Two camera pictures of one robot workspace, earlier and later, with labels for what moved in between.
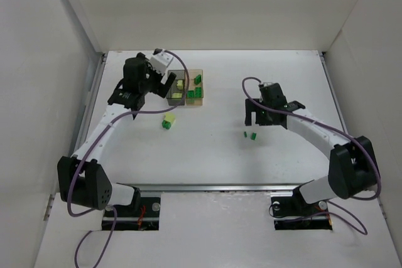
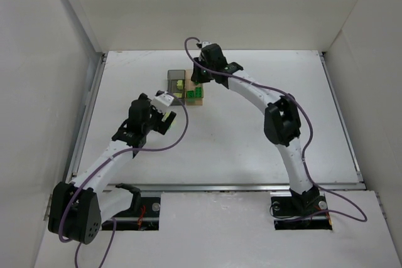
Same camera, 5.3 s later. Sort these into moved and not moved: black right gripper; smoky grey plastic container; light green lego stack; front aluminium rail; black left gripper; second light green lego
Moved: black left gripper; black right gripper
Not moved: light green lego stack; front aluminium rail; second light green lego; smoky grey plastic container
